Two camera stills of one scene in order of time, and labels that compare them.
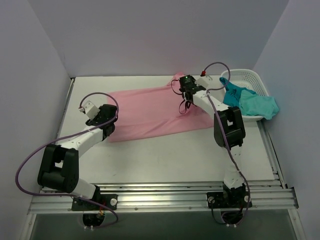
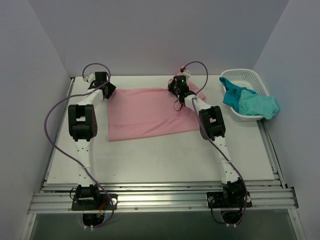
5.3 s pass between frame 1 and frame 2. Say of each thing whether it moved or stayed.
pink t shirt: stayed
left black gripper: moved
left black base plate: stayed
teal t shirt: stayed
